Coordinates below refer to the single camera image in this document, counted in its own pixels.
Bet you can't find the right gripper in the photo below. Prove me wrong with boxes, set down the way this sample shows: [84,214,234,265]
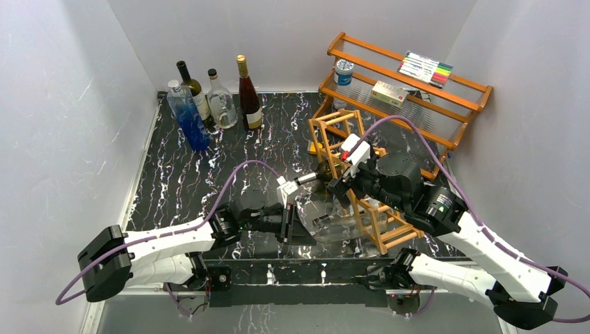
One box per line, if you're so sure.
[326,153,407,214]

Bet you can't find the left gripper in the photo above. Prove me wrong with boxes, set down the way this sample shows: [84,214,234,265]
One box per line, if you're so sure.
[240,203,316,246]

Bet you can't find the clear bottle bottom rack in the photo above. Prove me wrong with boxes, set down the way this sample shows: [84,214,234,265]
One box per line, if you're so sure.
[298,200,373,244]

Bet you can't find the clear bottle rack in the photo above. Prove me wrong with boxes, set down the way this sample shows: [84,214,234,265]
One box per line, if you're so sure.
[298,200,373,244]
[313,200,414,233]

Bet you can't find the dark red wine bottle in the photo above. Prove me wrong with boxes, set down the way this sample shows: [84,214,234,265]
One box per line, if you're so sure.
[237,54,262,130]

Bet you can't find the clear glass bottle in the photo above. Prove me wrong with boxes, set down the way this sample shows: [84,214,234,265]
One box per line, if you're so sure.
[207,68,237,129]

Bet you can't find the green wine bottle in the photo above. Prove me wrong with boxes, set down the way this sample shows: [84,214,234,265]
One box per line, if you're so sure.
[176,61,214,129]

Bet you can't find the blue square bottle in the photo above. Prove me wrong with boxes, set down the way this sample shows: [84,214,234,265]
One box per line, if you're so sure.
[166,79,209,151]

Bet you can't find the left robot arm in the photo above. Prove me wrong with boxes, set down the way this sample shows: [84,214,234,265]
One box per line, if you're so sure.
[77,190,317,302]

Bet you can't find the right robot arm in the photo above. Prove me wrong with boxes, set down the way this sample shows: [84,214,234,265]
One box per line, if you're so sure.
[328,154,566,330]

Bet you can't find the silver capped dark bottle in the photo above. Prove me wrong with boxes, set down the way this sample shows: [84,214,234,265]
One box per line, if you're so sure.
[294,160,342,185]

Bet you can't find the clear bottle lower rack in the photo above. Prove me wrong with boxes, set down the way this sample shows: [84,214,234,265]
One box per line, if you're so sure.
[313,200,414,233]

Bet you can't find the yellow capped bottle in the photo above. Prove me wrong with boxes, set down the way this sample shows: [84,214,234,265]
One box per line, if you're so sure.
[307,141,317,154]

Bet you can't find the light wooden wine rack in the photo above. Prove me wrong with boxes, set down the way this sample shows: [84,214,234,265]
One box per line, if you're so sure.
[308,109,424,254]

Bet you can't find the small clear plastic bottle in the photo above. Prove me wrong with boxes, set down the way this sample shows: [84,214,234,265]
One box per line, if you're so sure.
[333,97,348,110]

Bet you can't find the green white box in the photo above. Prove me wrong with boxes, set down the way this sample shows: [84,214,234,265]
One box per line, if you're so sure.
[371,81,408,108]

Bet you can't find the orange wooden shelf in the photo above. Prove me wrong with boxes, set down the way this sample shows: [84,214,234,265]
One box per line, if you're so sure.
[313,32,493,180]

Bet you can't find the blue white jar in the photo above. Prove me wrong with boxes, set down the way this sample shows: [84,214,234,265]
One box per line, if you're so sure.
[333,59,355,86]

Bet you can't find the marker pen pack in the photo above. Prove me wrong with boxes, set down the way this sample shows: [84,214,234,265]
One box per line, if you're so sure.
[397,51,454,89]

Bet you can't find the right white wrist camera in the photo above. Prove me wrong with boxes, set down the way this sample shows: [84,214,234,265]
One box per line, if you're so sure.
[340,134,372,177]

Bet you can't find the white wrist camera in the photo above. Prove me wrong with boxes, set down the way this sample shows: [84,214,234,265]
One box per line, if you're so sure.
[340,134,372,177]
[276,176,298,207]

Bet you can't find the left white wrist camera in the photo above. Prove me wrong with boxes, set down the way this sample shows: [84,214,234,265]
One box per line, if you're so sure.
[276,176,298,207]

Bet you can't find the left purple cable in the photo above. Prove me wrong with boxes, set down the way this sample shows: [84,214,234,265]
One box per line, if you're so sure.
[55,159,282,319]

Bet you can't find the purple cable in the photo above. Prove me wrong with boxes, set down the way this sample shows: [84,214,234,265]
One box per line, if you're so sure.
[55,159,282,319]
[359,115,590,324]

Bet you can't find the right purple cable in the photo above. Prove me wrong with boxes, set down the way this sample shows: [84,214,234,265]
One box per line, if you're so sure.
[359,115,590,324]

